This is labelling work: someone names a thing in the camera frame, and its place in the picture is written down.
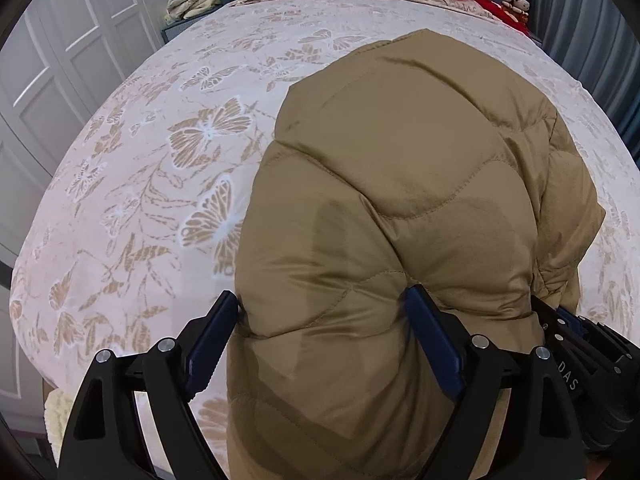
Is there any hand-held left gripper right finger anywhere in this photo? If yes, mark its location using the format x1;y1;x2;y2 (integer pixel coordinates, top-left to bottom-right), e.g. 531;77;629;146
404;284;587;480

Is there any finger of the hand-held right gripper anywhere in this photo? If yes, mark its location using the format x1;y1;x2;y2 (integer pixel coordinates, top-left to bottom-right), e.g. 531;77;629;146
531;296;589;403

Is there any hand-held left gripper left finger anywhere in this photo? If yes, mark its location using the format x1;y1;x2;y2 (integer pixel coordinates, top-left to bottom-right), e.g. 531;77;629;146
57;290;240;480

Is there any tan puffer jacket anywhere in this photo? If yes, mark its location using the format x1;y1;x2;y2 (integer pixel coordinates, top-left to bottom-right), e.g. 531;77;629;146
224;29;607;480

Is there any pink floral bedspread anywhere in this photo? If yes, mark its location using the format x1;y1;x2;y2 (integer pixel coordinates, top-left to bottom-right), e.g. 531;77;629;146
7;0;640;480

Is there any cream fluffy cloth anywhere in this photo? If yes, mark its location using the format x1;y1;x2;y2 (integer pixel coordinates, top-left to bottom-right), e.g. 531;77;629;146
43;389;77;458

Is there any grey curtain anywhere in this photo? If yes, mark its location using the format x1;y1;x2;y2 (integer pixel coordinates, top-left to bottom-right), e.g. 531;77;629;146
529;0;640;158

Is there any grey bedside table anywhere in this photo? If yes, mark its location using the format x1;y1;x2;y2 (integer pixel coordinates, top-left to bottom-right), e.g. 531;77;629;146
161;7;222;50

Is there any small stuffed toy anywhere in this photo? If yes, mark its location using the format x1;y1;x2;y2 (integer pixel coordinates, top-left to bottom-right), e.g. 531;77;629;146
500;0;532;25

